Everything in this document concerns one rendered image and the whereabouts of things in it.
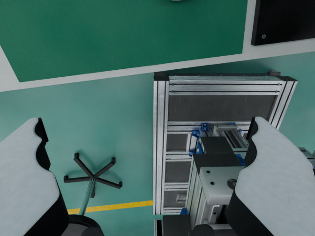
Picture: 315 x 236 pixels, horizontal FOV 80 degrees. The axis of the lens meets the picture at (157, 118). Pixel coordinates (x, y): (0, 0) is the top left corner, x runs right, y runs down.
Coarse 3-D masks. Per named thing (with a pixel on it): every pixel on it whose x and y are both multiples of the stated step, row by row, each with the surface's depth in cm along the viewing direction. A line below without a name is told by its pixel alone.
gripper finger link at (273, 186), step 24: (264, 120) 11; (264, 144) 9; (288, 144) 9; (264, 168) 7; (288, 168) 8; (312, 168) 8; (240, 192) 6; (264, 192) 6; (288, 192) 6; (312, 192) 6; (240, 216) 6; (264, 216) 6; (288, 216) 6; (312, 216) 6
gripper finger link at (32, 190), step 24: (0, 144) 8; (24, 144) 9; (0, 168) 7; (24, 168) 7; (48, 168) 9; (0, 192) 6; (24, 192) 6; (48, 192) 6; (0, 216) 6; (24, 216) 6; (48, 216) 6
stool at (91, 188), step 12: (84, 168) 161; (108, 168) 162; (72, 180) 168; (84, 180) 168; (96, 180) 169; (84, 204) 144; (72, 216) 120; (84, 216) 124; (72, 228) 120; (84, 228) 121
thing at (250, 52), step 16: (0, 48) 48; (256, 48) 50; (272, 48) 50; (288, 48) 50; (304, 48) 50; (0, 64) 50; (160, 64) 51; (176, 64) 51; (192, 64) 51; (208, 64) 52; (0, 80) 52; (16, 80) 52; (48, 80) 52; (64, 80) 52; (80, 80) 53
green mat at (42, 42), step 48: (0, 0) 42; (48, 0) 43; (96, 0) 43; (144, 0) 43; (192, 0) 44; (240, 0) 44; (48, 48) 48; (96, 48) 48; (144, 48) 49; (192, 48) 49; (240, 48) 50
